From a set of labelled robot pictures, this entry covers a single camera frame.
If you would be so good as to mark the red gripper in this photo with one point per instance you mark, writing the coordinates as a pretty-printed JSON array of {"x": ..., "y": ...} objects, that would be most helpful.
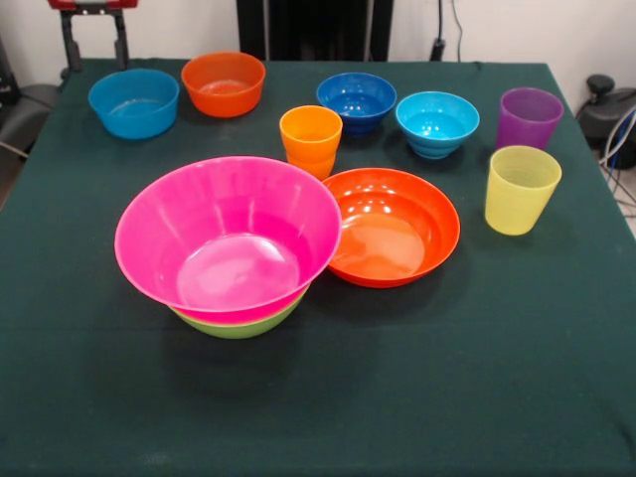
[{"x": 59, "y": 4}]

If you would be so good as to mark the light blue translucent bowl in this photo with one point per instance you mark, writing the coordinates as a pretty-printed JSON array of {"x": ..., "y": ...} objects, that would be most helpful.
[{"x": 134, "y": 109}]

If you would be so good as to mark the large pink plastic bowl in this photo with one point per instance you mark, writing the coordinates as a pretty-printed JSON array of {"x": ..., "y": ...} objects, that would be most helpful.
[{"x": 223, "y": 223}]

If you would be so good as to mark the dark grey chair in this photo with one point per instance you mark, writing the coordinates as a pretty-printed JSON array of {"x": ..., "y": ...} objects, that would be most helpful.
[{"x": 27, "y": 114}]

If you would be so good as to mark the orange translucent bowl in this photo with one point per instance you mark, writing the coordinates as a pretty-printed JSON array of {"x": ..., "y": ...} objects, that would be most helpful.
[{"x": 223, "y": 94}]

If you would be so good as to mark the orange plastic cup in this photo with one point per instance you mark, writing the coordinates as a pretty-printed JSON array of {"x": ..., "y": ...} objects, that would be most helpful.
[
  {"x": 310, "y": 134},
  {"x": 320, "y": 169}
]

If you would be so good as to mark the dark blue ribbed bowl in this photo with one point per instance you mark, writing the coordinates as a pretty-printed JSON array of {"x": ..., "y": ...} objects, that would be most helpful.
[{"x": 355, "y": 104}]

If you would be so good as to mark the green plastic bowl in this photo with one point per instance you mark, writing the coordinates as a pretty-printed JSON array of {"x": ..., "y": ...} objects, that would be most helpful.
[{"x": 238, "y": 329}]

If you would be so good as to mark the cyan ribbed bowl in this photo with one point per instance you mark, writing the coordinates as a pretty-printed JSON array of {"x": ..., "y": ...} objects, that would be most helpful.
[{"x": 437, "y": 124}]

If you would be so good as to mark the red-orange shallow bowl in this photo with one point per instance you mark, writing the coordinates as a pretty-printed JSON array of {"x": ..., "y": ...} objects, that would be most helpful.
[{"x": 397, "y": 233}]

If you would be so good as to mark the purple plastic cup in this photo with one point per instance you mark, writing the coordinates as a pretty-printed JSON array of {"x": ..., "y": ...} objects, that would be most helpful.
[{"x": 529, "y": 124}]

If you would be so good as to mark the dark green table cloth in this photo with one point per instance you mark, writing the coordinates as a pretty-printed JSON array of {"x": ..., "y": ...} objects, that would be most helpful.
[{"x": 397, "y": 372}]

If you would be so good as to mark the yellow plastic cup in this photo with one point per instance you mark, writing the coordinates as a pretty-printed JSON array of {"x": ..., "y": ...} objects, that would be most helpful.
[{"x": 519, "y": 199}]

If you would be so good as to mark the black floor device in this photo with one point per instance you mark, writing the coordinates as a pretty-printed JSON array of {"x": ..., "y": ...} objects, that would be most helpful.
[{"x": 606, "y": 114}]

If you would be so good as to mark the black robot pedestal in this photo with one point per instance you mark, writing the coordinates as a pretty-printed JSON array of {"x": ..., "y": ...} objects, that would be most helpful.
[{"x": 318, "y": 30}]

